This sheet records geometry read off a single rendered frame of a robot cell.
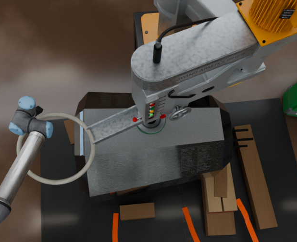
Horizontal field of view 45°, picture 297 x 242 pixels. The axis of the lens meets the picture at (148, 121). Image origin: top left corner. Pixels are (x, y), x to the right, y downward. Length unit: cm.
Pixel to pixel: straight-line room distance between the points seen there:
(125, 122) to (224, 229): 139
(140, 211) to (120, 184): 57
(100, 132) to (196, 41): 94
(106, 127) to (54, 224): 127
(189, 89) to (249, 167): 151
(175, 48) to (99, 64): 203
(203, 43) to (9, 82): 246
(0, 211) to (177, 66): 107
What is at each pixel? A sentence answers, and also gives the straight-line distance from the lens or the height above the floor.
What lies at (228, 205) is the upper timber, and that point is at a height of 23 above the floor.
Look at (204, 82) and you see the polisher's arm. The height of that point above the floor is 143.
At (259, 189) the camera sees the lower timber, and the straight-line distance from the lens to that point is 341.
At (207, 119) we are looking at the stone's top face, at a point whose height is 87.
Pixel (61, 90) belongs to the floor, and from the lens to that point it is 372.
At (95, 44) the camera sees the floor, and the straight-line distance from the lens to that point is 391.
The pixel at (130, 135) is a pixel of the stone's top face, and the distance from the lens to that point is 256.
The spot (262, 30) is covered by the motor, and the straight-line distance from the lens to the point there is 198.
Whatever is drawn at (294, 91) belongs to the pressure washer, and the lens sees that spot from 367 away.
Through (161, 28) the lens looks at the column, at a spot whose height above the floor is 92.
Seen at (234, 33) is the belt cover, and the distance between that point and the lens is 195.
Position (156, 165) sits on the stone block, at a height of 76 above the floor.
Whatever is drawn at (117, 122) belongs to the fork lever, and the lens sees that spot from 241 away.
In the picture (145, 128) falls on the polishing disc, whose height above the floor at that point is 90.
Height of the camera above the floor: 331
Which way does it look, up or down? 70 degrees down
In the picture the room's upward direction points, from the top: 5 degrees clockwise
